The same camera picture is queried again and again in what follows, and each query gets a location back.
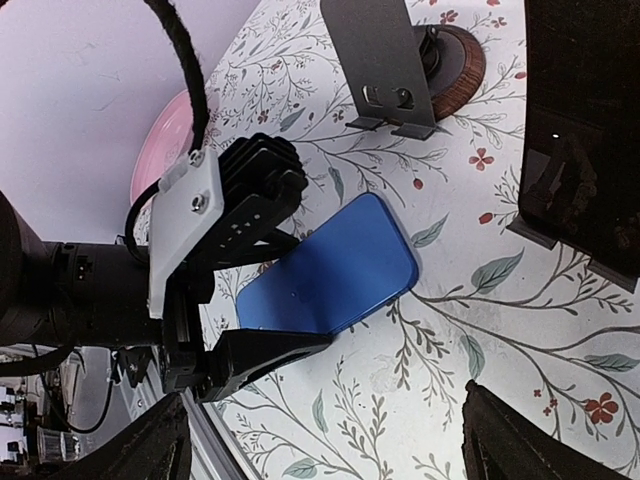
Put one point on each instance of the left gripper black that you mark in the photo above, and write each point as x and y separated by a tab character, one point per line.
69	295

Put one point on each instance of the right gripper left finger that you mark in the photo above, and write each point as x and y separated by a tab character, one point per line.
157	445

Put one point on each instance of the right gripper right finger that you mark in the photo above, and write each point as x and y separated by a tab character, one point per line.
500	443

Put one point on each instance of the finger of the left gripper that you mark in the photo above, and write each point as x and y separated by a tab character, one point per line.
243	356
274	245

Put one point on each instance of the blue phone face down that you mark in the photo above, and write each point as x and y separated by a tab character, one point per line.
355	263

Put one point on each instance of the black round folding stand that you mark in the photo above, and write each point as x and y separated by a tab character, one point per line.
404	75

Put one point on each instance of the round wooden base stand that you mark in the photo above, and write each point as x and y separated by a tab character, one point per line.
627	282

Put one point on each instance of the black phone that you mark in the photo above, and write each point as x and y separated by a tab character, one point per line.
580	171

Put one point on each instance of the floral table mat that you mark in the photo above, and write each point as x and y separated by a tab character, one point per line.
535	326

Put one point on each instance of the pink round object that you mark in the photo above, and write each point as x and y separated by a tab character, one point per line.
169	137

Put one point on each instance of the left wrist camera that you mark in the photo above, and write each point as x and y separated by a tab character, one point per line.
210	209

